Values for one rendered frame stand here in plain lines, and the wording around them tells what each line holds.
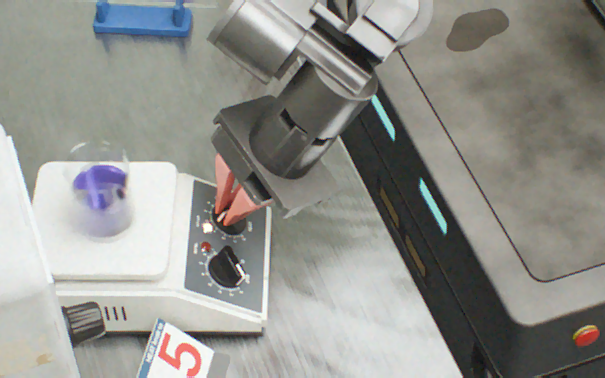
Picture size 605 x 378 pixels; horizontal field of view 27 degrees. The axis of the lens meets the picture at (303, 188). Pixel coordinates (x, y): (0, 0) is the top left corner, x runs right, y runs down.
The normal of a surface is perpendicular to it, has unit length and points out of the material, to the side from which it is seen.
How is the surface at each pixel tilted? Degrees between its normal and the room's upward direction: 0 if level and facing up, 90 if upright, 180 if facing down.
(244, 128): 30
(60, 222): 0
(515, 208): 0
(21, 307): 90
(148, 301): 90
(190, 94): 0
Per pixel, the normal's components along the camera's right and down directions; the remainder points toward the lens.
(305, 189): 0.49, -0.56
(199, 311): -0.01, 0.77
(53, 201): -0.01, -0.64
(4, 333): 0.34, 0.72
